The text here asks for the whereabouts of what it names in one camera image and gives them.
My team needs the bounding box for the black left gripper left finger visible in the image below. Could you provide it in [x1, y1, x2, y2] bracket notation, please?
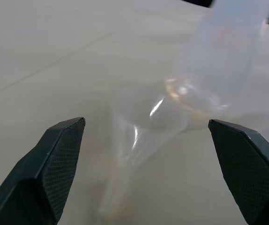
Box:
[0, 117, 86, 225]

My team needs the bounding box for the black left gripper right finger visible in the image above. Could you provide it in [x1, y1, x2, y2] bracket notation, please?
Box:
[208, 119, 269, 225]

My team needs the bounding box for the clear plastic funnel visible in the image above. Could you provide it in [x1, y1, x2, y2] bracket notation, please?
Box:
[101, 81, 222, 213]

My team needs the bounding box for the translucent plastic measuring cylinder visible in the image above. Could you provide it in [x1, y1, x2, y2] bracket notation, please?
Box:
[164, 0, 269, 120]

